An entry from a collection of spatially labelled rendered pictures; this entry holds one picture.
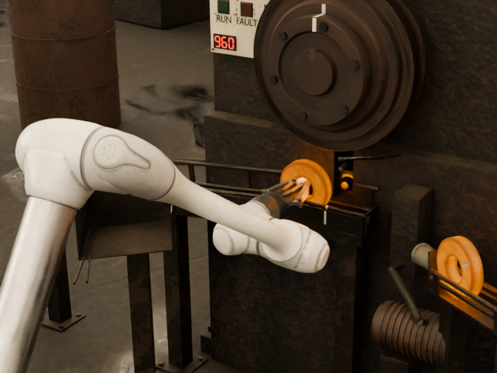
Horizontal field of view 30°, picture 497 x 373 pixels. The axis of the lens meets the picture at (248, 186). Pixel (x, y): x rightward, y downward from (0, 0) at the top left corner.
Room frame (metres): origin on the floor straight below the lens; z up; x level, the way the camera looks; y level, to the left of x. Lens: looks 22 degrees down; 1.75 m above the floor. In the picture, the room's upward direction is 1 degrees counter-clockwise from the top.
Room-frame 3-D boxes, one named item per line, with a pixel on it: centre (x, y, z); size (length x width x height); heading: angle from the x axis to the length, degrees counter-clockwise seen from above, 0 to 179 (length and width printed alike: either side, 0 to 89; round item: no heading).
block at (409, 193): (2.25, -0.44, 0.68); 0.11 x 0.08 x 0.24; 147
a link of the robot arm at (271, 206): (2.22, -0.03, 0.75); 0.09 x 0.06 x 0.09; 57
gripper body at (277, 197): (2.28, -0.07, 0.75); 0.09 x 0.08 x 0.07; 147
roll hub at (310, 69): (2.29, -0.18, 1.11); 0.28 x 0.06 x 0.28; 57
